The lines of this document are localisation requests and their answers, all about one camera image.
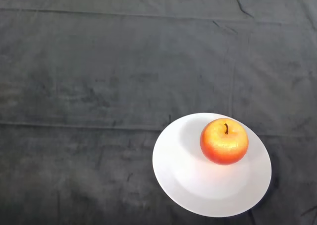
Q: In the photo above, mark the white round plate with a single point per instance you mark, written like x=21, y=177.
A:
x=210, y=183

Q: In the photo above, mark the black cloth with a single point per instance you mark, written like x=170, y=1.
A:
x=123, y=61

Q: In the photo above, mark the red yellow apple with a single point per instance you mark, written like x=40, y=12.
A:
x=224, y=142

